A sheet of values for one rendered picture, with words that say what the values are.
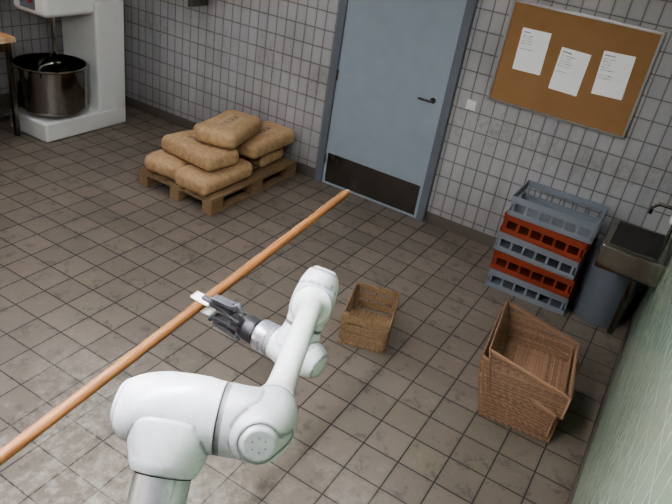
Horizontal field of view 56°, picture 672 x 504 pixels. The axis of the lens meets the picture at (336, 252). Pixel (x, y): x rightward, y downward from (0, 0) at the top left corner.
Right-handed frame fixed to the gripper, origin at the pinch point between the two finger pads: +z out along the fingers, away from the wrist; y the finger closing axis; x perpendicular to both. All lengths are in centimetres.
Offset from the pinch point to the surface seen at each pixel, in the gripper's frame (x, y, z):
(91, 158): 219, 163, 344
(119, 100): 300, 149, 395
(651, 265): 242, 83, -109
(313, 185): 330, 179, 177
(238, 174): 254, 144, 203
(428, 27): 364, 24, 101
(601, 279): 296, 140, -85
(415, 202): 345, 167, 80
